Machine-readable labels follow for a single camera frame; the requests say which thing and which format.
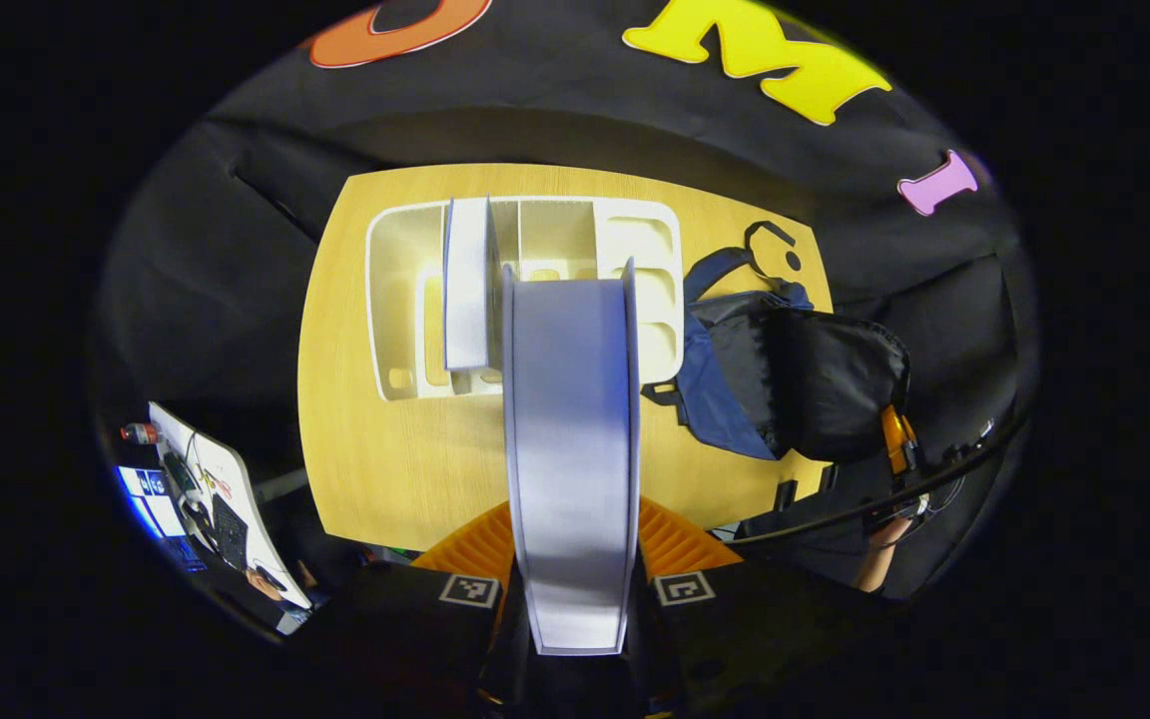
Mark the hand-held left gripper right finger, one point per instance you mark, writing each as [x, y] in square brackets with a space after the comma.
[735, 629]

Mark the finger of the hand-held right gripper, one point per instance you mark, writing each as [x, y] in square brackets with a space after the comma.
[896, 439]

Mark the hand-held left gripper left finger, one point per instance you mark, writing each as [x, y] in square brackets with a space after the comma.
[405, 624]

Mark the blue schoolbag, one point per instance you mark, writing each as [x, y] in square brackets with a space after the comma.
[815, 369]

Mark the plain white book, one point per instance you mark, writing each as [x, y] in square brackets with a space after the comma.
[570, 449]

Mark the cream plastic bookshelf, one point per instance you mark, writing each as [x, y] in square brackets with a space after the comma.
[405, 300]

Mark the white book with dark picture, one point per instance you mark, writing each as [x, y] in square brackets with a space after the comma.
[467, 290]

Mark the black keyboard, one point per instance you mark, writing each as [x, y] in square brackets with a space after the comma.
[231, 529]

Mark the white desk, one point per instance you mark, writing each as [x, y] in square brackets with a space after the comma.
[226, 469]

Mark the computer monitor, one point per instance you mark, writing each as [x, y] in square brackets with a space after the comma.
[151, 494]

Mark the red capped bottle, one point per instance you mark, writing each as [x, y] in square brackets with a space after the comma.
[139, 433]

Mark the black backdrop cloth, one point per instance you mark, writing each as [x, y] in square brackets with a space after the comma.
[555, 110]

